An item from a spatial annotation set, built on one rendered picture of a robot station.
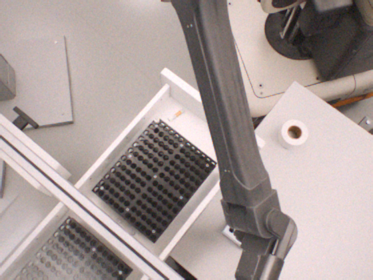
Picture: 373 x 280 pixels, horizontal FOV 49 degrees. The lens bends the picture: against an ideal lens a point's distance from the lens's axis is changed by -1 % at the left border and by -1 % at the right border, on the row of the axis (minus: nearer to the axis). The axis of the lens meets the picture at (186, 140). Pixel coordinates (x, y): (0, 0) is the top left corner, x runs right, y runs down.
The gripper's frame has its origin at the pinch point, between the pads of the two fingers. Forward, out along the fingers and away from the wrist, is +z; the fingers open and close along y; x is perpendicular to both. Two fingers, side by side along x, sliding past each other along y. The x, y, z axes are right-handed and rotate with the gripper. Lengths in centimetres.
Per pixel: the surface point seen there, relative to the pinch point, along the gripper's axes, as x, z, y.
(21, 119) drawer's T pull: -7, 2, -57
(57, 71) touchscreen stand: 27, 90, -105
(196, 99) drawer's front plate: 18.7, 0.2, -27.3
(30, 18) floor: 43, 94, -137
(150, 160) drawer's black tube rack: 1.7, 3.0, -27.9
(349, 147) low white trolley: 36.9, 16.5, 10.6
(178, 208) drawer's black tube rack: -3.6, 2.9, -16.8
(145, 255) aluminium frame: -15.3, -6.1, -16.4
